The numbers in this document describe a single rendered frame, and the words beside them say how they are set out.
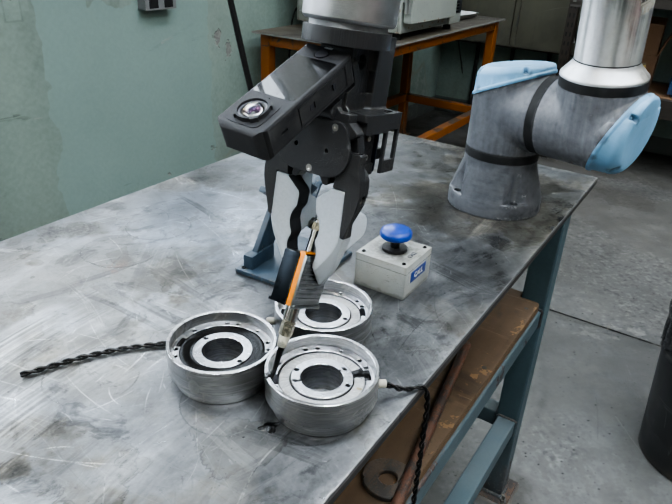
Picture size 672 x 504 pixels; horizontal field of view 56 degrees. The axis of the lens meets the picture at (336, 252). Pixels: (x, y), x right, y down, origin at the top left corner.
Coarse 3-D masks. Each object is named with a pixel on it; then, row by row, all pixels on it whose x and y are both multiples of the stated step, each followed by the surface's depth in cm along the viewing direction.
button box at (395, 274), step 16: (384, 240) 80; (368, 256) 76; (384, 256) 76; (400, 256) 76; (416, 256) 76; (368, 272) 77; (384, 272) 76; (400, 272) 74; (416, 272) 77; (384, 288) 77; (400, 288) 75
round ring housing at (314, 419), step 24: (312, 336) 61; (336, 336) 61; (288, 360) 60; (312, 360) 60; (360, 360) 60; (312, 384) 60; (336, 384) 60; (288, 408) 54; (312, 408) 53; (336, 408) 53; (360, 408) 54; (312, 432) 55; (336, 432) 55
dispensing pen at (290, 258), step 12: (312, 228) 54; (312, 240) 55; (288, 252) 54; (288, 264) 54; (288, 276) 54; (276, 288) 54; (288, 288) 54; (276, 300) 54; (288, 312) 55; (288, 324) 55; (288, 336) 55; (276, 360) 56
